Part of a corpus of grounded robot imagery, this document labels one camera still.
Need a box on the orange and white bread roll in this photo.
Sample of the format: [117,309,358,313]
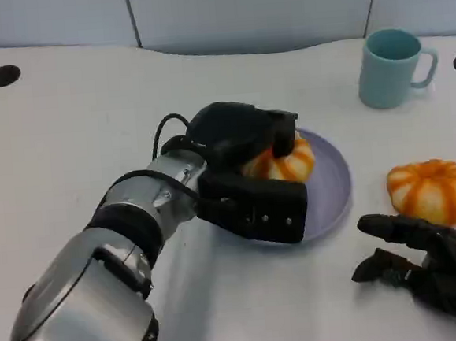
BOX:
[237,128,317,187]
[384,157,456,232]

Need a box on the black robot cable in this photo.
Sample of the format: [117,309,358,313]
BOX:
[105,110,216,212]

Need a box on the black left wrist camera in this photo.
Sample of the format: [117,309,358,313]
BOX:
[194,163,312,253]

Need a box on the lilac plate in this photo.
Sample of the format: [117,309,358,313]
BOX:
[205,123,357,254]

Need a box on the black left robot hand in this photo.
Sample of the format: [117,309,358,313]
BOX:
[183,95,304,178]

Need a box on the pale green mug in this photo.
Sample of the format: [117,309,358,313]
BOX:
[353,24,443,111]

